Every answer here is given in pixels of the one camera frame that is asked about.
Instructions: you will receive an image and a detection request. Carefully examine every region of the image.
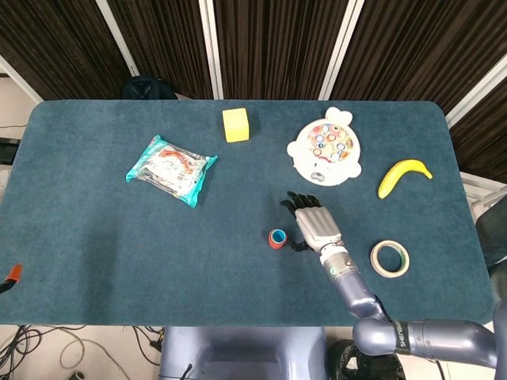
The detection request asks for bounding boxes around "white partition post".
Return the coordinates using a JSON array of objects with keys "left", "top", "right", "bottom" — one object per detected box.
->
[
  {"left": 0, "top": 55, "right": 44, "bottom": 103},
  {"left": 94, "top": 0, "right": 139, "bottom": 77},
  {"left": 197, "top": 0, "right": 225, "bottom": 100},
  {"left": 318, "top": 0, "right": 365, "bottom": 101},
  {"left": 445, "top": 51, "right": 507, "bottom": 127}
]

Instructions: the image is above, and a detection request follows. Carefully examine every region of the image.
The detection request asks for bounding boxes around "black backpack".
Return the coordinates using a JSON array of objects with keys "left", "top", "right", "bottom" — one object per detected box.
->
[{"left": 121, "top": 76, "right": 178, "bottom": 101}]

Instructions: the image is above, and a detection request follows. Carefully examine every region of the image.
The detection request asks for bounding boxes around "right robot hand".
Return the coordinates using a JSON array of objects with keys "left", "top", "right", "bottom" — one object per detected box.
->
[{"left": 280, "top": 191, "right": 344, "bottom": 253}]

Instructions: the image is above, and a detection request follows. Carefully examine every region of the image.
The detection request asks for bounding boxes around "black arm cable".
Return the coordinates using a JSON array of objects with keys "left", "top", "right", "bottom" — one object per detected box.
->
[{"left": 372, "top": 292, "right": 392, "bottom": 322}]

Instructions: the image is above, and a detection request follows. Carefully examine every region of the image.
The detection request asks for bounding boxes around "teal table cloth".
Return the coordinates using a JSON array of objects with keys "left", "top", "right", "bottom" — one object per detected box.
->
[{"left": 0, "top": 99, "right": 499, "bottom": 328}]

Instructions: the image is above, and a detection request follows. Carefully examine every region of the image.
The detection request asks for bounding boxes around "yellow banana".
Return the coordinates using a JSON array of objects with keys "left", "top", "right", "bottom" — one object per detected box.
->
[{"left": 377, "top": 158, "right": 433, "bottom": 200}]

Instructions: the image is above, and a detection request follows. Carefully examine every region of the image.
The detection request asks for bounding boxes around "teal snack bag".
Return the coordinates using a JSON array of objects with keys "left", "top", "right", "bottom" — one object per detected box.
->
[{"left": 125, "top": 134, "right": 219, "bottom": 209}]

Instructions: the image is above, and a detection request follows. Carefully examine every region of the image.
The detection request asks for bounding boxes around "white bear-shaped plate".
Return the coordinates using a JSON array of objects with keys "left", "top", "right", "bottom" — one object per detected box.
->
[{"left": 286, "top": 106, "right": 363, "bottom": 187}]

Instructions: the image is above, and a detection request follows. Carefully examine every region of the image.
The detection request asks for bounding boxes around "masking tape roll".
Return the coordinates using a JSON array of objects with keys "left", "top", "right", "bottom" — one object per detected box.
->
[{"left": 370, "top": 239, "right": 410, "bottom": 279}]

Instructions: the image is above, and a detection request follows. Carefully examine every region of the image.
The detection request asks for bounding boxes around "white metal frame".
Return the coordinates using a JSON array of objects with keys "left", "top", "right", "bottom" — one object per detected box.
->
[{"left": 459, "top": 172, "right": 507, "bottom": 217}]

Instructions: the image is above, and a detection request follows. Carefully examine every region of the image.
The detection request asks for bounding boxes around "yellow foam cube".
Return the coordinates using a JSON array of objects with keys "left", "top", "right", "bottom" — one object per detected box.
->
[{"left": 222, "top": 108, "right": 251, "bottom": 143}]

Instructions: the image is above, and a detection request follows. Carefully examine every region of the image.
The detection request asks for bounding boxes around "black trash bag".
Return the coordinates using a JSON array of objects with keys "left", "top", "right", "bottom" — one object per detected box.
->
[{"left": 328, "top": 338, "right": 406, "bottom": 380}]

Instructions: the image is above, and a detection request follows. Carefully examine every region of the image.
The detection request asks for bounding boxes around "blue-grey robot torso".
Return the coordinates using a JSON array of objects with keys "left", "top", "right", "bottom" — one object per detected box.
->
[{"left": 158, "top": 325, "right": 330, "bottom": 380}]

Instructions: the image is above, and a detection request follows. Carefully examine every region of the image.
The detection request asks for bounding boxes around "grey floor cable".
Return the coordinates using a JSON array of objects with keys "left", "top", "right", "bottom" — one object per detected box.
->
[{"left": 59, "top": 336, "right": 132, "bottom": 380}]

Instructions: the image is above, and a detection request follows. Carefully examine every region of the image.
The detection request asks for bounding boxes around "orange plastic cup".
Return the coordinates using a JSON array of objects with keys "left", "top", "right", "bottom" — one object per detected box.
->
[{"left": 267, "top": 228, "right": 287, "bottom": 251}]

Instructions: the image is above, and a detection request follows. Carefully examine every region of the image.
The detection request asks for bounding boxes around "black office chair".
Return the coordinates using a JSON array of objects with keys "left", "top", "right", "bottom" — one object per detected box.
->
[{"left": 475, "top": 205, "right": 507, "bottom": 302}]

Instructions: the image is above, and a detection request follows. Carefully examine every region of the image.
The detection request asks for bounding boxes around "orange-tipped black clamp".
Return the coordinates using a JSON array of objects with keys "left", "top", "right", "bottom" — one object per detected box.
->
[{"left": 0, "top": 264, "right": 25, "bottom": 295}]

